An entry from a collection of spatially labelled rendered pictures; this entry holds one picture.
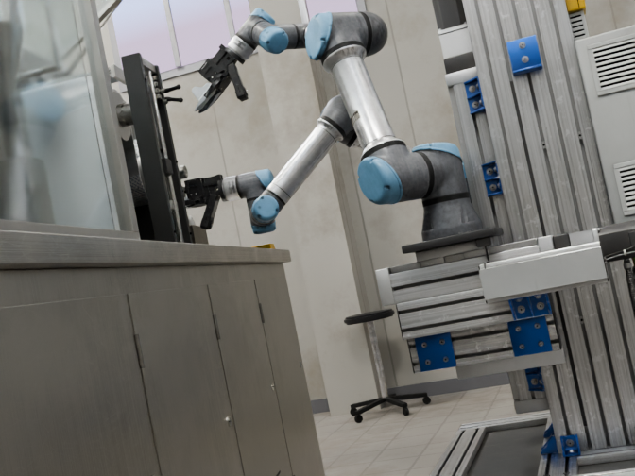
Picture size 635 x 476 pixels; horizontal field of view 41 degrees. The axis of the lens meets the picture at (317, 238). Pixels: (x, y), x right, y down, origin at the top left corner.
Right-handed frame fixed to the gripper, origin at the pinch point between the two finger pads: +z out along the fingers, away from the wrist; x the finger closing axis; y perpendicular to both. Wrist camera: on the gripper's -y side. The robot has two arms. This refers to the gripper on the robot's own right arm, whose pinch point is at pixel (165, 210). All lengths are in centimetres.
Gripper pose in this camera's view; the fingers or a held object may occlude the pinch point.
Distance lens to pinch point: 269.1
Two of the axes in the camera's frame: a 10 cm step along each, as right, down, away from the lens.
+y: -2.0, -9.8, 0.5
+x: -1.4, -0.3, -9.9
